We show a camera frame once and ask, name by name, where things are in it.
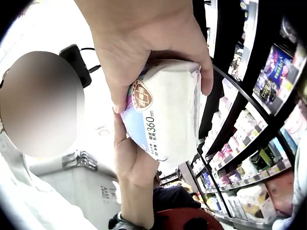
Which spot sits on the person's right hand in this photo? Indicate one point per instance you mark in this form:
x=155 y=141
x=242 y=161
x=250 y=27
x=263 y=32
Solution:
x=144 y=28

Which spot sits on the person's left hand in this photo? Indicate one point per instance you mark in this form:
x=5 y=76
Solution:
x=136 y=182

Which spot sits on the person's right thumb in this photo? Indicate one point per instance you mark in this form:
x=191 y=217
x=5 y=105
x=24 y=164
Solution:
x=117 y=91

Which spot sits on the person's right fingers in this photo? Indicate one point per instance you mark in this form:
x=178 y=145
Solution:
x=206 y=79

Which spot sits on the person's left thumb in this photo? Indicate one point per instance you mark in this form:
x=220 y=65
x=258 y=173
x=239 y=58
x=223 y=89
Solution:
x=119 y=127

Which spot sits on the white soft packet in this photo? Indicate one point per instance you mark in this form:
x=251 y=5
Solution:
x=168 y=115

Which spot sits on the full shop shelf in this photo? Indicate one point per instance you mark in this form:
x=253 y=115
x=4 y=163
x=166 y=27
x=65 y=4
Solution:
x=251 y=134

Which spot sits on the black wrist band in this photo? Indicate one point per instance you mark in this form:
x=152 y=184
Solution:
x=124 y=222

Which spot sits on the red round object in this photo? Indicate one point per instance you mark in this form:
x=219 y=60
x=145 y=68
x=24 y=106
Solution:
x=187 y=219

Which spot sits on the person's body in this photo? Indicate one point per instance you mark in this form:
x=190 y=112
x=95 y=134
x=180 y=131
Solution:
x=24 y=191

